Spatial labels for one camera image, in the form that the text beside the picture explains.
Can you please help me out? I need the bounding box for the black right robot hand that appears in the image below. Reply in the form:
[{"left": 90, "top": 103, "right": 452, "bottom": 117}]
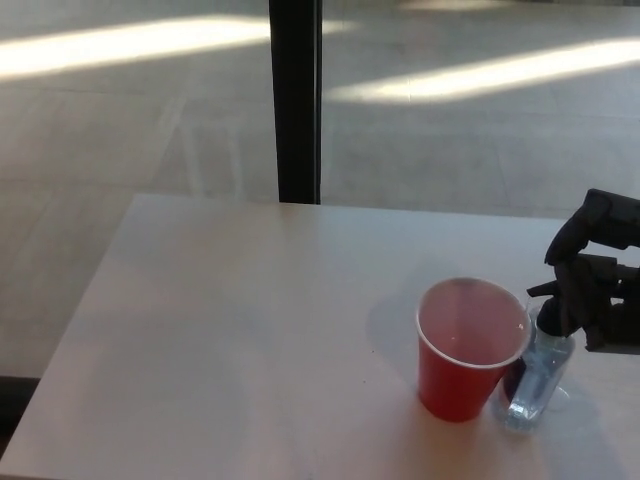
[{"left": 543, "top": 188, "right": 640, "bottom": 357}]

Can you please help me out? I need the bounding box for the clear hand soap pump bottle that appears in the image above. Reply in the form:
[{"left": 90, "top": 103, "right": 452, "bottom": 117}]
[{"left": 493, "top": 280, "right": 577, "bottom": 435}]

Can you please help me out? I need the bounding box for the red plastic cup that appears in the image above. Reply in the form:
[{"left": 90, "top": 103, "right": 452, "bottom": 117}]
[{"left": 415, "top": 277, "right": 531, "bottom": 424}]

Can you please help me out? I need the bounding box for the black window frame post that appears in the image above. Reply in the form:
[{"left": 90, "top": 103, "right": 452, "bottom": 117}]
[{"left": 268, "top": 0, "right": 324, "bottom": 205}]

